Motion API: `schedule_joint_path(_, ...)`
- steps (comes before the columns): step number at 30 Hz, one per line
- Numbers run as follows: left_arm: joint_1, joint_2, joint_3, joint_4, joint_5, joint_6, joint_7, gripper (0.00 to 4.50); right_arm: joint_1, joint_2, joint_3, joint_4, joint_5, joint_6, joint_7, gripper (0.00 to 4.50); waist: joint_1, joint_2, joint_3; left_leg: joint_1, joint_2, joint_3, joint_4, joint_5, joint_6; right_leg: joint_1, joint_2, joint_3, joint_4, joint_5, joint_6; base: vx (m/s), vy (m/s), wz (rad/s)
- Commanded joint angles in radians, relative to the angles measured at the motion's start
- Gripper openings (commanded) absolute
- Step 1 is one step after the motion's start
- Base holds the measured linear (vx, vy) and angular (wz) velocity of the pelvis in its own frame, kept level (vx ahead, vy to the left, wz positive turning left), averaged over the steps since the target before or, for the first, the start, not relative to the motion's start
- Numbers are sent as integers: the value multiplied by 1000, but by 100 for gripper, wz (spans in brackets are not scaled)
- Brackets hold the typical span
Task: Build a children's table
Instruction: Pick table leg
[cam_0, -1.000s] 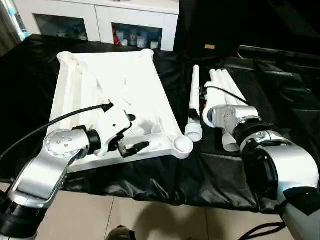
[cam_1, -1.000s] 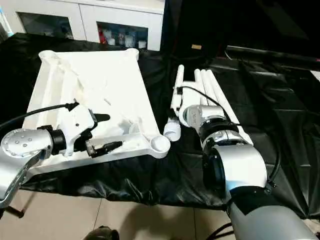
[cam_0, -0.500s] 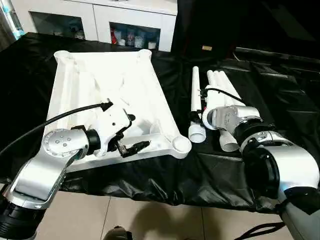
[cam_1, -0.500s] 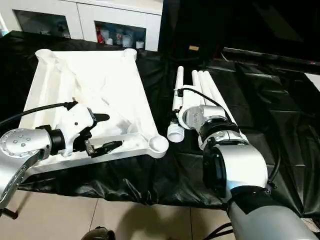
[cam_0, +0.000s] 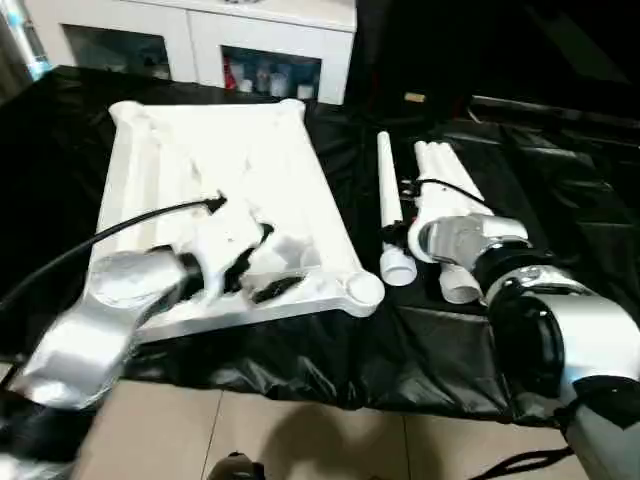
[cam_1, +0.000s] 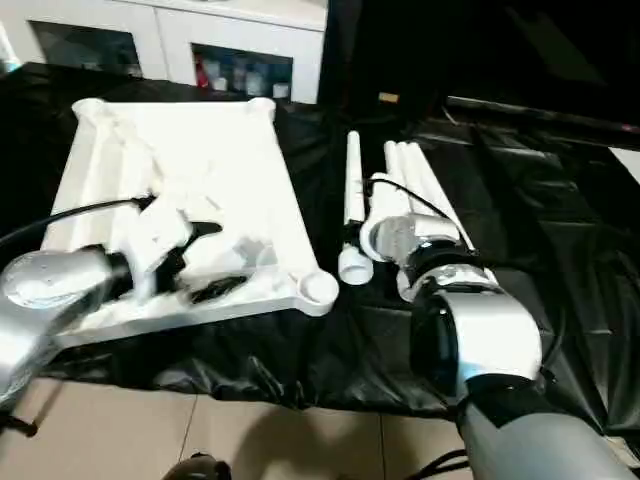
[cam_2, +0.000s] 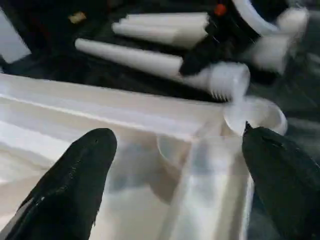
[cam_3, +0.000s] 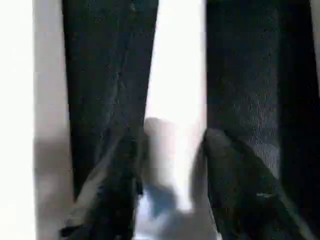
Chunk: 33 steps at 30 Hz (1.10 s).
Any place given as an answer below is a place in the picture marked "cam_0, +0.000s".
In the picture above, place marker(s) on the red bottle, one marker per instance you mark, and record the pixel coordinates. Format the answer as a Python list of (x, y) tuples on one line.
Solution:
[(229, 75)]

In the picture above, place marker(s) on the black robot left foot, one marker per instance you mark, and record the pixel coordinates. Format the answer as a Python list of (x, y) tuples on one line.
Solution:
[(235, 468)]

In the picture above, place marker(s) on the light blue translucent pole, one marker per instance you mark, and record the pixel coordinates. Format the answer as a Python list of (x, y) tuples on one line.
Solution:
[(20, 35)]

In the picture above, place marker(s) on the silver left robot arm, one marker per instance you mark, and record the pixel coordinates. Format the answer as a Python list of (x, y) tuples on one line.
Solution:
[(110, 300)]

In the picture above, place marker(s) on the white cabinet with glass doors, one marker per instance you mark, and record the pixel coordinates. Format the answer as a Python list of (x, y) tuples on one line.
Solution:
[(190, 30)]

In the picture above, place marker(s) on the black backdrop cloth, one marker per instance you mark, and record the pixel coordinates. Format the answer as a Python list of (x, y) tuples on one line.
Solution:
[(500, 50)]

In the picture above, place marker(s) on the black plastic mat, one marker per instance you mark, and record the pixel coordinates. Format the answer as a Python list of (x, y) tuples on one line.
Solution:
[(560, 180)]

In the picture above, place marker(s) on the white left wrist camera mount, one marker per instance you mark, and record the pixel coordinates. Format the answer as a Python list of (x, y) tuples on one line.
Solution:
[(225, 245)]

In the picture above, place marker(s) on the small tan label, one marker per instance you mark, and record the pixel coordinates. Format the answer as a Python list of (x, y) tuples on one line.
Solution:
[(414, 97)]

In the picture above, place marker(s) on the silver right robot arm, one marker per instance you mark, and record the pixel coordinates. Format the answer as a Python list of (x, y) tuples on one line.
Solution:
[(560, 330)]

